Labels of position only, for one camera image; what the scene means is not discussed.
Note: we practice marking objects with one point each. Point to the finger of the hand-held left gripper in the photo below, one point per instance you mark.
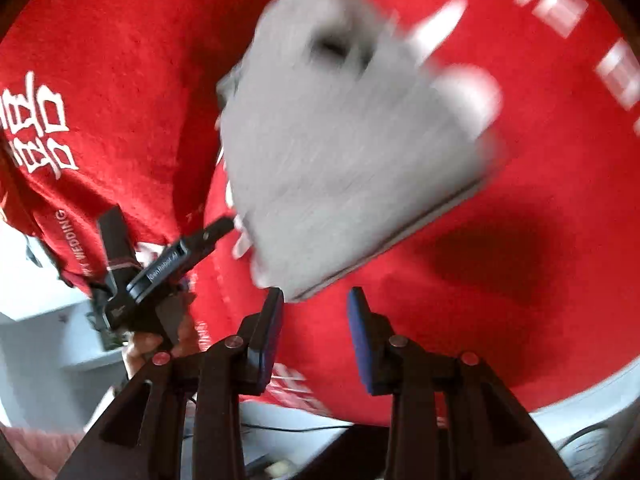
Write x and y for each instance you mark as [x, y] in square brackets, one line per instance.
[210, 236]

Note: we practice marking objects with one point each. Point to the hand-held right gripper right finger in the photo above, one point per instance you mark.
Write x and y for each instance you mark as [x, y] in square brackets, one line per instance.
[361, 350]

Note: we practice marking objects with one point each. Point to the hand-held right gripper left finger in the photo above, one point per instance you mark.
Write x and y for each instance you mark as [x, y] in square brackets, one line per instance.
[267, 350]

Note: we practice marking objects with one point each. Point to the grey small garment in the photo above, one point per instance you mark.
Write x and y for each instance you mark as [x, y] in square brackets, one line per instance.
[340, 160]

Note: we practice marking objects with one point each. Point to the person's left hand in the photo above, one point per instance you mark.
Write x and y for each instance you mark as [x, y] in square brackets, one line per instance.
[142, 350]

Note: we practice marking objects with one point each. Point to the white furniture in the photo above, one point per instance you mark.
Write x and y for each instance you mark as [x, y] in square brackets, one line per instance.
[30, 360]

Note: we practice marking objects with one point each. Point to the red printed blanket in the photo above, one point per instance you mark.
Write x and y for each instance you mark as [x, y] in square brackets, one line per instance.
[525, 285]

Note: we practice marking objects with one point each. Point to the pink cloth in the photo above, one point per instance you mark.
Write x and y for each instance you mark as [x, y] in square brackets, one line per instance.
[35, 452]

